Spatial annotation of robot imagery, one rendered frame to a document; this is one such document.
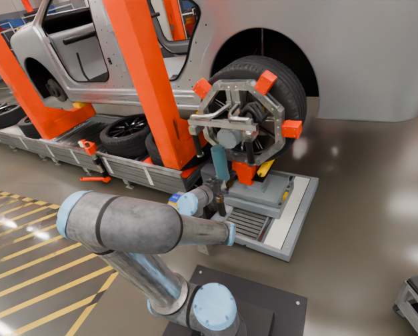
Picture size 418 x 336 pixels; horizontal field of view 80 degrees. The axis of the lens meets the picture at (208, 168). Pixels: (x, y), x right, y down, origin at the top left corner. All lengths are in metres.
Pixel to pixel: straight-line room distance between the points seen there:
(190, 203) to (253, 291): 0.61
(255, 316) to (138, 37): 1.49
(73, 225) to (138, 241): 0.15
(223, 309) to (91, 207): 0.61
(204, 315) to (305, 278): 0.95
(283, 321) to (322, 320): 0.39
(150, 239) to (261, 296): 0.95
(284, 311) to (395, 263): 0.87
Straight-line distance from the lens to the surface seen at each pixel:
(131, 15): 1.55
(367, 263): 1.93
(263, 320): 1.26
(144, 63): 1.57
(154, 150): 2.28
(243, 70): 1.48
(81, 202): 0.61
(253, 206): 1.96
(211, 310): 1.00
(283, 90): 1.44
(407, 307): 1.66
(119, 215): 0.54
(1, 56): 3.26
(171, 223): 0.56
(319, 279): 1.81
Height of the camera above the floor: 1.56
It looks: 35 degrees down
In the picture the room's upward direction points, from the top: 14 degrees counter-clockwise
